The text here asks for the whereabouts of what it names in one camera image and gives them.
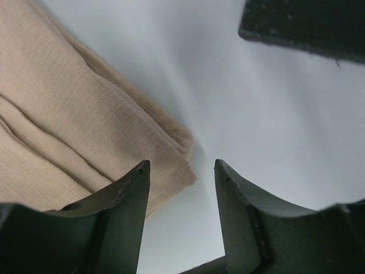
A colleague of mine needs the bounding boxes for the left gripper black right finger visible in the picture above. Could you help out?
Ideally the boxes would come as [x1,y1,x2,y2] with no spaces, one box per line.
[191,159,364,273]

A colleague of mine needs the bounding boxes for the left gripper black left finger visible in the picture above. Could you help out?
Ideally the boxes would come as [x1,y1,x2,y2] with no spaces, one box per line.
[1,160,150,273]

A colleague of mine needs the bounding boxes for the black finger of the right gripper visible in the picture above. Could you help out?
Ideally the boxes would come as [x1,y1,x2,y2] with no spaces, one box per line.
[238,0,364,64]

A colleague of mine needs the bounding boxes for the beige cloth napkin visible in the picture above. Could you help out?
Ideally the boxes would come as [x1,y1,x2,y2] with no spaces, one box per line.
[1,1,196,214]

